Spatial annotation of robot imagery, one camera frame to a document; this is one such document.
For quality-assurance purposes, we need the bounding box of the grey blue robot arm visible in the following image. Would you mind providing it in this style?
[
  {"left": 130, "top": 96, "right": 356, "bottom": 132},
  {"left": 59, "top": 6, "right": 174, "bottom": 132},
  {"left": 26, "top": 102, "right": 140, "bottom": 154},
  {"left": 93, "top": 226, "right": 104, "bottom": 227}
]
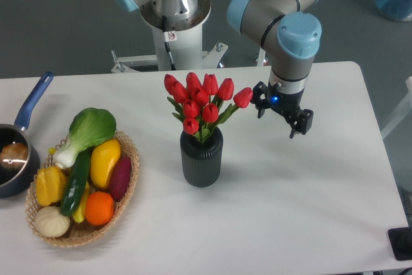
[{"left": 115, "top": 0, "right": 322, "bottom": 134}]

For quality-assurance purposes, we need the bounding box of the black ribbed vase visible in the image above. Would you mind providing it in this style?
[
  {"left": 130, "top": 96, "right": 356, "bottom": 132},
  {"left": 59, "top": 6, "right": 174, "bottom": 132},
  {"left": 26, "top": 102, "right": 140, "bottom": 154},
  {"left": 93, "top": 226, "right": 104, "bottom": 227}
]
[{"left": 180, "top": 128, "right": 223, "bottom": 187}]

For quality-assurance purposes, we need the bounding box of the orange fruit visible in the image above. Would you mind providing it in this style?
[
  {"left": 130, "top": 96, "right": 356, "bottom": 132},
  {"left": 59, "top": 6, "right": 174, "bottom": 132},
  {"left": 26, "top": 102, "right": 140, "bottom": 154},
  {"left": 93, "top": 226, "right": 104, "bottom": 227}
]
[{"left": 86, "top": 191, "right": 114, "bottom": 225}]

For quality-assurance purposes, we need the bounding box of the green cucumber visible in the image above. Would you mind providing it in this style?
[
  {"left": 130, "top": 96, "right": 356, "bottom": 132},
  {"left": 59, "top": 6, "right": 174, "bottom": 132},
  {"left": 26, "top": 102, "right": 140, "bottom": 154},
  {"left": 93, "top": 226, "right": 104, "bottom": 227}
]
[{"left": 61, "top": 149, "right": 91, "bottom": 216}]

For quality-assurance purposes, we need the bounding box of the white frame at right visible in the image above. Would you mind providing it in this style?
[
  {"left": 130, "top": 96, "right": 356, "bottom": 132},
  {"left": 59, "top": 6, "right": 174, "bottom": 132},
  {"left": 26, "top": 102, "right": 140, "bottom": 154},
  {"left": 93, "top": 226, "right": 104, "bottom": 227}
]
[{"left": 380, "top": 77, "right": 411, "bottom": 140}]

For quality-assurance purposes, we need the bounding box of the woven wicker basket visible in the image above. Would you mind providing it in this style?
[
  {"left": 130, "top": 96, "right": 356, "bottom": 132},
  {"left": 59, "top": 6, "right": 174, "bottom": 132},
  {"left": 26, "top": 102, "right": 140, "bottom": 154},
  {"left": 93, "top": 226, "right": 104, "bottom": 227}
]
[{"left": 25, "top": 131, "right": 140, "bottom": 247}]

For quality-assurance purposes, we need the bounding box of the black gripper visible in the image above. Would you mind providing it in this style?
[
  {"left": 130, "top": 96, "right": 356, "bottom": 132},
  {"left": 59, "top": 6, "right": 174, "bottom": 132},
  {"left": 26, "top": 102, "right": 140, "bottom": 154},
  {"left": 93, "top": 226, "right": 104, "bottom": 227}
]
[{"left": 250, "top": 82, "right": 314, "bottom": 138}]

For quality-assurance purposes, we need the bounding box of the white steamed bun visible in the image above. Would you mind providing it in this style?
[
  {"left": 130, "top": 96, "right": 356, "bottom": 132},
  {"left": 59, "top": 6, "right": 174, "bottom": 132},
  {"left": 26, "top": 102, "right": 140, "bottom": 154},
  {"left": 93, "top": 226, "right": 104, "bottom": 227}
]
[{"left": 34, "top": 206, "right": 71, "bottom": 238}]

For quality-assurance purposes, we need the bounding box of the black cable on pedestal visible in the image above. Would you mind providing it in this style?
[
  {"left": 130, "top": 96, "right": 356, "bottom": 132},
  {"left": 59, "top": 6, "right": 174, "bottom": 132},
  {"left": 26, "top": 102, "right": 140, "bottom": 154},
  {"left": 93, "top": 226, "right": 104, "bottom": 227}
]
[{"left": 161, "top": 15, "right": 177, "bottom": 71}]

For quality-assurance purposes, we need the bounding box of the purple sweet potato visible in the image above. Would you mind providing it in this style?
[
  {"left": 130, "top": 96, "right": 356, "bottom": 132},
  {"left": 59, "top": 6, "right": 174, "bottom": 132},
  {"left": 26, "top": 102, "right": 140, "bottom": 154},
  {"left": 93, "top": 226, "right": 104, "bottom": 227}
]
[{"left": 108, "top": 156, "right": 132, "bottom": 202}]

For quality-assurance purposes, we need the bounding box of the blue saucepan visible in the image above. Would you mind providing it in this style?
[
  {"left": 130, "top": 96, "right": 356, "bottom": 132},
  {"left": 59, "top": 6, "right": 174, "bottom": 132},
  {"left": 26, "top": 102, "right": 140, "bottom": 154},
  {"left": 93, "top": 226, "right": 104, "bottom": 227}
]
[{"left": 1, "top": 71, "right": 54, "bottom": 198}]

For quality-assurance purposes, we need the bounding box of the yellow banana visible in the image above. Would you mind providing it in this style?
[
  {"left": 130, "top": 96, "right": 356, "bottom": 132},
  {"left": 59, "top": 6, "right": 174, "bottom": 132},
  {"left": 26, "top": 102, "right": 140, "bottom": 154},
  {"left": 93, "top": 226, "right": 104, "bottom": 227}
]
[{"left": 72, "top": 182, "right": 90, "bottom": 223}]

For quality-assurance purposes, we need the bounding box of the green bok choy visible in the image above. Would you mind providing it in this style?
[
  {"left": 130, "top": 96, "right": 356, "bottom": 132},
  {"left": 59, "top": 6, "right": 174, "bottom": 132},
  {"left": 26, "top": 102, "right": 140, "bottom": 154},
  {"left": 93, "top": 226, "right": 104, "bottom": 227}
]
[{"left": 53, "top": 108, "right": 117, "bottom": 169}]

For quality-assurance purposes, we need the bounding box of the black device at edge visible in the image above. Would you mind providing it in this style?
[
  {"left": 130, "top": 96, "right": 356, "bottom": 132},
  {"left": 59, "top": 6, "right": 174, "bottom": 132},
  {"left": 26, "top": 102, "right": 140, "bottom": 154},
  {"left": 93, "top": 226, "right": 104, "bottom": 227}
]
[{"left": 388, "top": 227, "right": 411, "bottom": 261}]

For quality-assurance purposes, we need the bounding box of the yellow mango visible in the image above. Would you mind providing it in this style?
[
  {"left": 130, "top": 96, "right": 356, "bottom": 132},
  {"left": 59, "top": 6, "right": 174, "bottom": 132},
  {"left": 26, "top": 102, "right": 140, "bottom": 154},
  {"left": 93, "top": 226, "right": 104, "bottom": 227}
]
[{"left": 89, "top": 139, "right": 121, "bottom": 190}]

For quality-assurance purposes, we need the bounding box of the red tulip bouquet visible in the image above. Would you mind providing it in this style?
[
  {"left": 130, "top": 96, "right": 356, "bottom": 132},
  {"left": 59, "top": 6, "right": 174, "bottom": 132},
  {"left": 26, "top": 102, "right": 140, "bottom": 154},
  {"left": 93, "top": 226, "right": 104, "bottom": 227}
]
[{"left": 164, "top": 72, "right": 253, "bottom": 144}]

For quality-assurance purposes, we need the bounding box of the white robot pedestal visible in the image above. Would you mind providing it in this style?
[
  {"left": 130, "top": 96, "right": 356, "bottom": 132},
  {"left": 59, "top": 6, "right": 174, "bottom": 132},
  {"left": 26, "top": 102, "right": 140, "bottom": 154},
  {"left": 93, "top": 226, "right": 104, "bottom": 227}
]
[{"left": 111, "top": 0, "right": 229, "bottom": 73}]

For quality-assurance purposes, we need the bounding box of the yellow bell pepper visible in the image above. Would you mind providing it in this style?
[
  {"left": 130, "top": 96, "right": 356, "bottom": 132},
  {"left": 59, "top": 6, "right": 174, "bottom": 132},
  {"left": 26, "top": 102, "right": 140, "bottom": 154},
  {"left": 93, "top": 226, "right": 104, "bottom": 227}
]
[{"left": 36, "top": 166, "right": 68, "bottom": 207}]

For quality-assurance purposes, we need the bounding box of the brown bread in pan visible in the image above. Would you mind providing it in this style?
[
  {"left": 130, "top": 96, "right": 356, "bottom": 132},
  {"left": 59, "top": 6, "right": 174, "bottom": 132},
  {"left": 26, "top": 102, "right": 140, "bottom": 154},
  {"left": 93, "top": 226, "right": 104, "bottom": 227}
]
[{"left": 1, "top": 142, "right": 28, "bottom": 170}]

